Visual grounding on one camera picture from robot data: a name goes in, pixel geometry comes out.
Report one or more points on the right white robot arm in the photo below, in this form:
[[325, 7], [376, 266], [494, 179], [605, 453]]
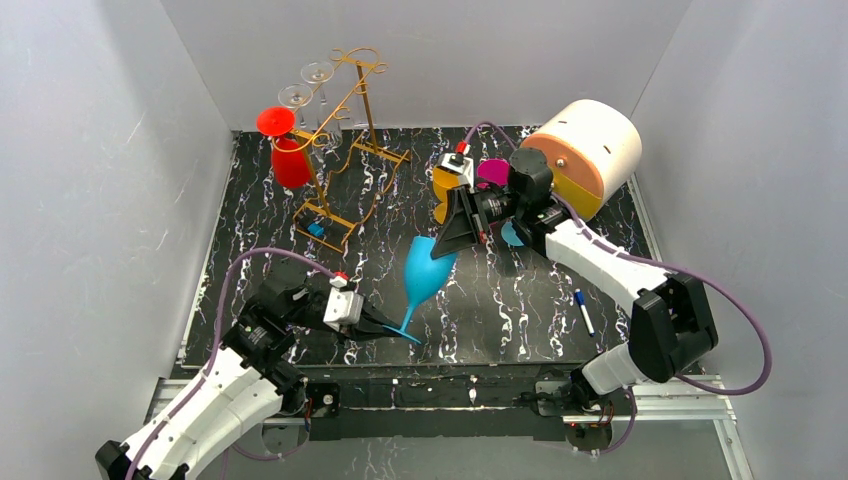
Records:
[[671, 323]]

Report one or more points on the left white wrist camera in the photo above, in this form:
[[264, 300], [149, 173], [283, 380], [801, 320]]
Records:
[[343, 310]]

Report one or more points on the black marble pattern mat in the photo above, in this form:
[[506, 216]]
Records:
[[501, 304]]

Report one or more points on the light blue wine glass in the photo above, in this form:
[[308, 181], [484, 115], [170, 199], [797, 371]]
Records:
[[510, 235]]

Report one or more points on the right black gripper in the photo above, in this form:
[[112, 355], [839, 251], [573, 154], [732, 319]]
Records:
[[475, 213]]

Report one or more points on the teal blue wine glass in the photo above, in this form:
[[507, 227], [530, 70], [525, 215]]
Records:
[[424, 277]]

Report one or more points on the white cylindrical drawer box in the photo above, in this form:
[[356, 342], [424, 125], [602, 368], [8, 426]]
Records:
[[592, 150]]

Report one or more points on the gold wire glass rack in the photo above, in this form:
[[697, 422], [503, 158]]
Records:
[[340, 132]]

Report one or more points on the blue white marker pen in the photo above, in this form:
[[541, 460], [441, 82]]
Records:
[[581, 303]]

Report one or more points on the clear wine glass front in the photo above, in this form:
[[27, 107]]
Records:
[[297, 97]]

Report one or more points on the red wine glass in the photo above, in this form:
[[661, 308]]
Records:
[[289, 163]]

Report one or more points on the yellow wine glass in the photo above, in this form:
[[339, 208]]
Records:
[[442, 181]]

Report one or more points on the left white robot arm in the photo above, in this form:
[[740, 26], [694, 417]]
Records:
[[247, 381]]

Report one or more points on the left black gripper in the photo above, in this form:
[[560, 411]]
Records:
[[378, 315]]

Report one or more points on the magenta wine glass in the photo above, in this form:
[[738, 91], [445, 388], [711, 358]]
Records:
[[492, 171]]

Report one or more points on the clear wine glass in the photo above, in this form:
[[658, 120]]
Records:
[[316, 74], [297, 97]]

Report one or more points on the clear wine glass rear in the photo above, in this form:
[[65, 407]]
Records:
[[316, 74]]

